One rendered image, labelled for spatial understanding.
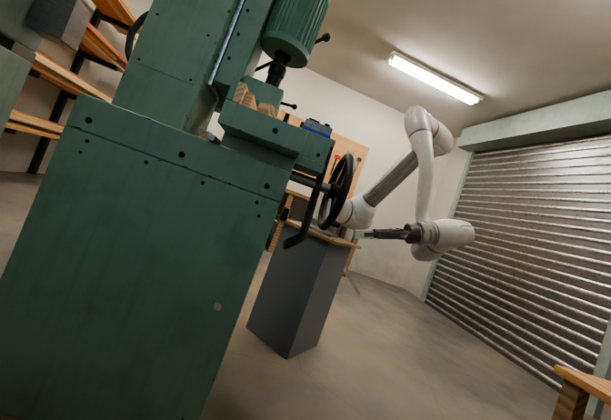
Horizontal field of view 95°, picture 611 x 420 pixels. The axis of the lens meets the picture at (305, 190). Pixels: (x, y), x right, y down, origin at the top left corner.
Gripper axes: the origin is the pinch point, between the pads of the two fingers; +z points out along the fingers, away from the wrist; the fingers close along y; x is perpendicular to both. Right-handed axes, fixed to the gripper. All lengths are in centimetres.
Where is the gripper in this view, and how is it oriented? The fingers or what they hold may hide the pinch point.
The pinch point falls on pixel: (363, 234)
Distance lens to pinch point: 103.7
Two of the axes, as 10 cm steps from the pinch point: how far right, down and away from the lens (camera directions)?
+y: 1.1, -0.1, -9.9
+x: -0.1, 10.0, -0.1
